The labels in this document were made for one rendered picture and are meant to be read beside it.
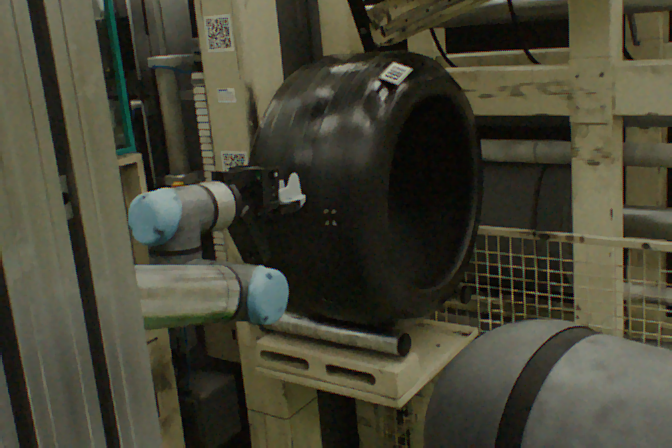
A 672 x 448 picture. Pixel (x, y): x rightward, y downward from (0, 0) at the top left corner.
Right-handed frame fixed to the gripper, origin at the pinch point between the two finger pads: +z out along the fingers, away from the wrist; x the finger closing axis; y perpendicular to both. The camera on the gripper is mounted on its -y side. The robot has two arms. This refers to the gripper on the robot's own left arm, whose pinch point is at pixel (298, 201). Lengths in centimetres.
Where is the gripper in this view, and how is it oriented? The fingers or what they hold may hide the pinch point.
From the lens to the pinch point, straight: 135.3
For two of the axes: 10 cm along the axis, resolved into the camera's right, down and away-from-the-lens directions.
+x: -8.3, -0.6, 5.6
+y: -0.2, -9.9, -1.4
